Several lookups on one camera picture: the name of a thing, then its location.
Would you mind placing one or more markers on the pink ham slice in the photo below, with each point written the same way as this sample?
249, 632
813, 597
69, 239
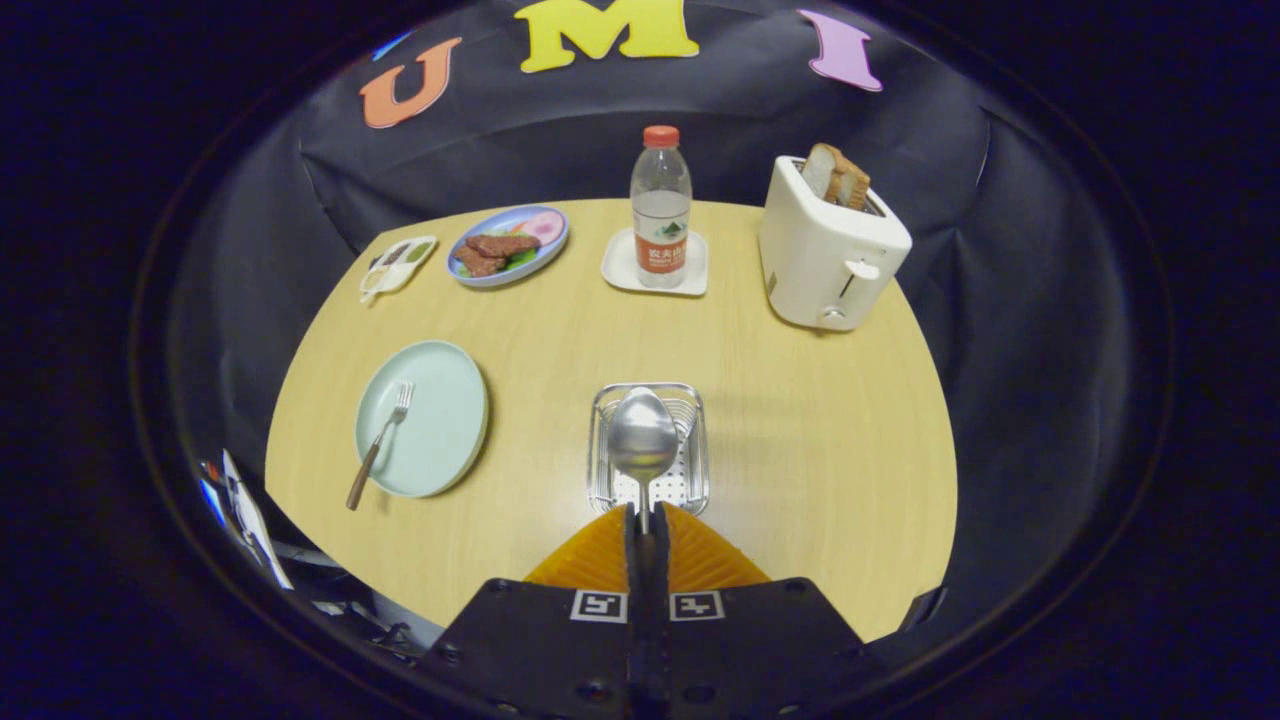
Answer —
542, 227

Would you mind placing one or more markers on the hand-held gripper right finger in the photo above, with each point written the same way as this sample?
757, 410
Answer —
660, 580

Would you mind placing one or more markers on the white flat board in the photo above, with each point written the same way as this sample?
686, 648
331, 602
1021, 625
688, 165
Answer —
255, 520

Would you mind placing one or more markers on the blue plate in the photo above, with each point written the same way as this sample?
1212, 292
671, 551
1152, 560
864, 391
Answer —
500, 280

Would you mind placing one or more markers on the white square coaster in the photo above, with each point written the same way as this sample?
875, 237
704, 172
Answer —
615, 270

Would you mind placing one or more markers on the clear water bottle red cap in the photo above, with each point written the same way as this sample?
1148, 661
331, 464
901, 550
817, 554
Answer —
660, 220

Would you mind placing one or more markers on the blue and red small item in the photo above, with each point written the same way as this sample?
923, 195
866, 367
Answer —
212, 495

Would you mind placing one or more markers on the pale green plate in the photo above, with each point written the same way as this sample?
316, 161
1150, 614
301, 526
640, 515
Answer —
440, 420

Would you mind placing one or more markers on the white toaster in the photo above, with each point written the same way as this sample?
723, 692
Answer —
820, 260

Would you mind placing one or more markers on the brown sausage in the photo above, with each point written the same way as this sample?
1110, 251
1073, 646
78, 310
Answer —
500, 245
480, 263

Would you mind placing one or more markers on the white divided tray with grains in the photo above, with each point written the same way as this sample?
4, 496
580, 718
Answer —
395, 272

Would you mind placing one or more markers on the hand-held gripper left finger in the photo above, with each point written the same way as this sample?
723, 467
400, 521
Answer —
634, 580

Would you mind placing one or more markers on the green lettuce leaf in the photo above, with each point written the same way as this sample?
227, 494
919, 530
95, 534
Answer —
522, 259

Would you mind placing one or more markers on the toast bread slice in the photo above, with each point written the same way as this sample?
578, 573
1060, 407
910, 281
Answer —
818, 170
853, 185

